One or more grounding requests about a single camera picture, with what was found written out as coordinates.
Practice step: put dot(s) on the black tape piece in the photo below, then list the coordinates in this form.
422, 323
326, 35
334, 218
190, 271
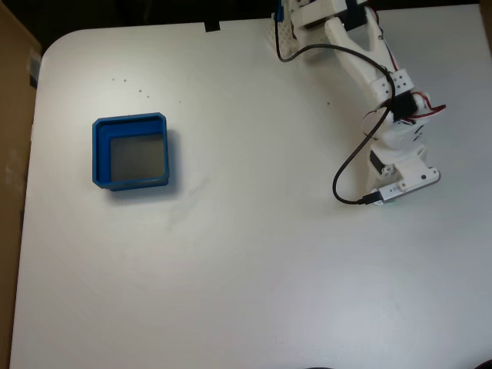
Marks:
212, 27

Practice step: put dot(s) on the brown cardboard box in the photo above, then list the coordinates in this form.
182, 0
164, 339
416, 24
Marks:
15, 115

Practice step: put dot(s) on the white perforated base plate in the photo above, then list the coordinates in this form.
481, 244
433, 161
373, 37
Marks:
286, 42

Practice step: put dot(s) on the blue square box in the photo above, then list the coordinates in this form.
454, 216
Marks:
100, 153

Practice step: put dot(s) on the silver camera box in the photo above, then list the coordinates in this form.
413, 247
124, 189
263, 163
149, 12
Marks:
389, 194

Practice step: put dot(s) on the blue table clamp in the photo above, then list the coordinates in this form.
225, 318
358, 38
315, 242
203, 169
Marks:
280, 10

